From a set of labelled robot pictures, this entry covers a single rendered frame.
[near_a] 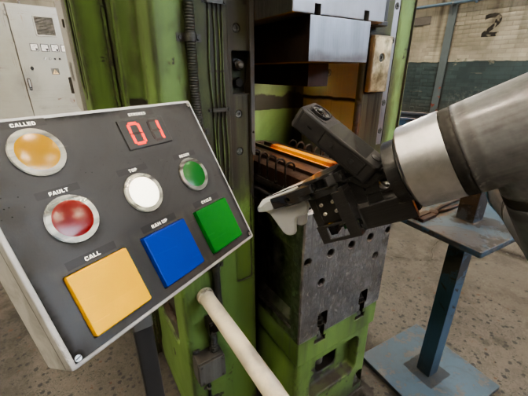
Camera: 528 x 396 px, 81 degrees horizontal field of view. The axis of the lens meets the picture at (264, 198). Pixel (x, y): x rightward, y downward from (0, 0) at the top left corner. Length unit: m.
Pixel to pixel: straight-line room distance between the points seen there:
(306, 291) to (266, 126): 0.69
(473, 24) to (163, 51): 8.22
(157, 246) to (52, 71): 5.46
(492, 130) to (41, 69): 5.72
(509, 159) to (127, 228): 0.42
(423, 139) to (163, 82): 0.58
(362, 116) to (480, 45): 7.53
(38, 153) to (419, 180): 0.41
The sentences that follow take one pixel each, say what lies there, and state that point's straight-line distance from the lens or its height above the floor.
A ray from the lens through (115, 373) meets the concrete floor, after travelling 1.72.
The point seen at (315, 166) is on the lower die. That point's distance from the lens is 0.92.
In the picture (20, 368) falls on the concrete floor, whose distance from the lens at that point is 1.95.
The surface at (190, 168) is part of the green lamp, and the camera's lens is 0.53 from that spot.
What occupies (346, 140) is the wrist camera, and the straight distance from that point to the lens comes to 0.36.
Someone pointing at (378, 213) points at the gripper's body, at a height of 1.10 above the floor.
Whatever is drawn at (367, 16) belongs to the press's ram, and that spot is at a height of 1.38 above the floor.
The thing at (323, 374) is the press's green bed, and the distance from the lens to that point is 1.39.
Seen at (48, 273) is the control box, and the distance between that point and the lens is 0.41.
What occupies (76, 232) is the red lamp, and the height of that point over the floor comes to 1.08.
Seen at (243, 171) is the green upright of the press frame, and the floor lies 0.99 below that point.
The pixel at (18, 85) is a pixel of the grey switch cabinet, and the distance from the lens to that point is 5.79.
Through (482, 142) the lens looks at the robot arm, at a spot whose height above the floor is 1.19.
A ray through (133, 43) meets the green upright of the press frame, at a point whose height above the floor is 1.33.
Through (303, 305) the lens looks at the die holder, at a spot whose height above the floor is 0.62.
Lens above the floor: 1.25
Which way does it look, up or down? 22 degrees down
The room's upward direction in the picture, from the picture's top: straight up
